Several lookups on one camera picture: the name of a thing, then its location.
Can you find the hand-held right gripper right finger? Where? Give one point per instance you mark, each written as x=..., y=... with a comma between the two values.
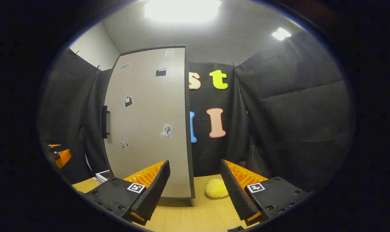
x=235, y=193

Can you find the large ceiling light panel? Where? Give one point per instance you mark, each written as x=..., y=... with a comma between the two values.
x=182, y=9

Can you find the small ceiling light panel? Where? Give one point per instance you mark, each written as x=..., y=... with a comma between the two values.
x=281, y=33

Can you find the white portrait cover book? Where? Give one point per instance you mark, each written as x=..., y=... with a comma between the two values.
x=104, y=175

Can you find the grey cabinet door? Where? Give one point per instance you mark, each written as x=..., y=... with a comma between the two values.
x=143, y=106

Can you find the yellow round sponge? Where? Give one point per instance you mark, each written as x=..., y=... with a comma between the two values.
x=216, y=188

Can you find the black backdrop cloth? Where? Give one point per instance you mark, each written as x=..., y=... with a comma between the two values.
x=294, y=112

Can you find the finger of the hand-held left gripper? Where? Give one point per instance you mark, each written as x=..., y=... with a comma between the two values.
x=64, y=158
x=54, y=146

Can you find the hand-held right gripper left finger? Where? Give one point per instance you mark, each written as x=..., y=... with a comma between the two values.
x=156, y=190

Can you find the thin white book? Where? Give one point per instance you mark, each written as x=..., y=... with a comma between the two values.
x=99, y=181

